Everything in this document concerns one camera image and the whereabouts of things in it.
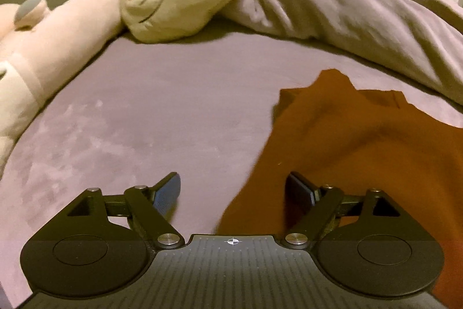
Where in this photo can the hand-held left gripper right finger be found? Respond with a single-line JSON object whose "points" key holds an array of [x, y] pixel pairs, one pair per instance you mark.
{"points": [[300, 191]]}

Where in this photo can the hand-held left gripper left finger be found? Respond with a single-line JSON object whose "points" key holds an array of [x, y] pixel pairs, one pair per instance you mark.
{"points": [[167, 194]]}

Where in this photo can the brown knit cardigan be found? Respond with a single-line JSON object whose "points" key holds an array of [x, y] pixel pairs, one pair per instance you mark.
{"points": [[361, 157]]}

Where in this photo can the lilac bed sheet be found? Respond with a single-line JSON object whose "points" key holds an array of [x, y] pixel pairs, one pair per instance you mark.
{"points": [[162, 106]]}

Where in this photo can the pink plush toy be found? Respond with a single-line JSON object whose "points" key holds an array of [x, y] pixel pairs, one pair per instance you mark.
{"points": [[54, 41]]}

